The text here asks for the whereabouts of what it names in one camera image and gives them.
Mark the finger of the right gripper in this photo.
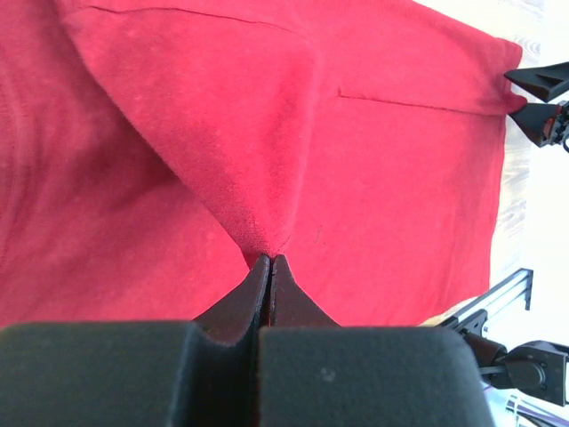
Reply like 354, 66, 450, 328
509, 103, 563, 148
504, 61, 569, 101

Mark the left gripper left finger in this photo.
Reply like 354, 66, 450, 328
1, 255, 270, 426

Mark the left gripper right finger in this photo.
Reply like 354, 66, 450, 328
257, 255, 494, 426

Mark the red t shirt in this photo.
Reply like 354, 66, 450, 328
1, 1, 525, 326

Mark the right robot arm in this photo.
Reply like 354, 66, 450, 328
440, 62, 568, 407

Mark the aluminium frame rail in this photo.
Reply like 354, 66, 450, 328
439, 268, 533, 336

